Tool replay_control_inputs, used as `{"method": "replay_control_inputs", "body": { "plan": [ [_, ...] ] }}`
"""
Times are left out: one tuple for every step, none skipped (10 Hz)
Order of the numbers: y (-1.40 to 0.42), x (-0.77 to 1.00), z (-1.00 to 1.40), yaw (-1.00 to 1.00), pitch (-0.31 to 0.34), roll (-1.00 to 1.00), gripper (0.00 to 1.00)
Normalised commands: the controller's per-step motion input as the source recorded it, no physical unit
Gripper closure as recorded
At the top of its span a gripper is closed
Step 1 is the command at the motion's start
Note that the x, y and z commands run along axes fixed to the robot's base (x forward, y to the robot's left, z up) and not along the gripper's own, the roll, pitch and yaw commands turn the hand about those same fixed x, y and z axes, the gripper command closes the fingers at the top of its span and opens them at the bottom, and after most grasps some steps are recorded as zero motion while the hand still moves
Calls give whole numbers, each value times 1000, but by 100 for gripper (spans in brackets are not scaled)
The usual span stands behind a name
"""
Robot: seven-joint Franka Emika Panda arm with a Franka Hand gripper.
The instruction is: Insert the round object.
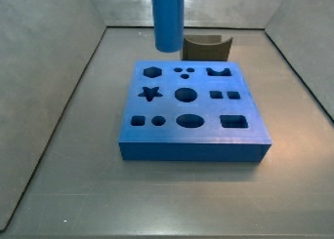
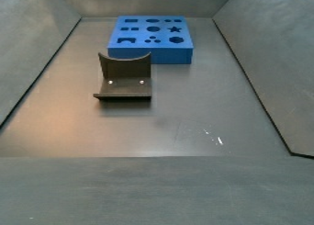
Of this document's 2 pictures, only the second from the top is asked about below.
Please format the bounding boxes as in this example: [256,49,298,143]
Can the black curved holder stand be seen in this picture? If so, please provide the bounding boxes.
[93,53,152,100]

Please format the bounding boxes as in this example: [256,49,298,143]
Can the blue shape sorter block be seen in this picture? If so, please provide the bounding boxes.
[107,16,194,64]

